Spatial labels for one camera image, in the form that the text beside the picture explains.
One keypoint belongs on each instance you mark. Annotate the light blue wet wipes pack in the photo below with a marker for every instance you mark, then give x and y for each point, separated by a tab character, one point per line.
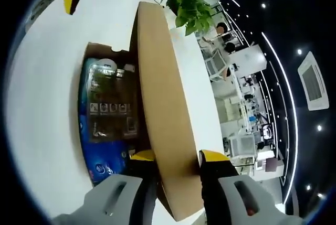
82	96

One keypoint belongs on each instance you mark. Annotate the ceiling air vent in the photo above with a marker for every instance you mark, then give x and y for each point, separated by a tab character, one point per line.
312	80

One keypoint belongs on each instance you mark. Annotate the white office chair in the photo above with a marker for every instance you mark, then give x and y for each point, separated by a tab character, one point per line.
241	145
216	65

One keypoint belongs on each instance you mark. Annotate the wall screen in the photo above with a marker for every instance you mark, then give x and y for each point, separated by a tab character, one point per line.
266	132

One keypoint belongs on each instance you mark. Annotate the brown cardboard shoe box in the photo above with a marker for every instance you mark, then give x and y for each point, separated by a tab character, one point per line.
162	91

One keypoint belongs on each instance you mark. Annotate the foil pouch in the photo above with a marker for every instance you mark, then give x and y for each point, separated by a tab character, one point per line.
113	120

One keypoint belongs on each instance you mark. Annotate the white pillar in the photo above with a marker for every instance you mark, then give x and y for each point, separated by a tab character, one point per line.
248	61

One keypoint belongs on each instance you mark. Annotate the potted green plant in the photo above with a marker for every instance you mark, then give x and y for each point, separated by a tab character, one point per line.
191	7

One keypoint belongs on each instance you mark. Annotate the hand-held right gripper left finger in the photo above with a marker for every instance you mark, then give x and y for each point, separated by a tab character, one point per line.
141	183

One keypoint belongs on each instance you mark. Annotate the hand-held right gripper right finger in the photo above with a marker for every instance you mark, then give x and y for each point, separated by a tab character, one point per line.
218	183

